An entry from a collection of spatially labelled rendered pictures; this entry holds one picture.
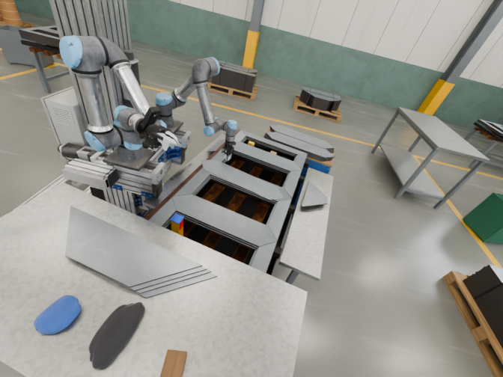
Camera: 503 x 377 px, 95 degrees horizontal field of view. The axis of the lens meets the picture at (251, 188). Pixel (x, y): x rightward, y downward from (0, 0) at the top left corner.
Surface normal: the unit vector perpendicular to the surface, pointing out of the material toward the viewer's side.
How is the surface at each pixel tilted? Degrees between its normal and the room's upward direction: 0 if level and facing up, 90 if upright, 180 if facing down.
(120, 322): 8
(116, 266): 0
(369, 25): 90
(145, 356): 0
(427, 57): 90
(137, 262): 0
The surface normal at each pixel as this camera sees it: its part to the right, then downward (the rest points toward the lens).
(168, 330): 0.20, -0.75
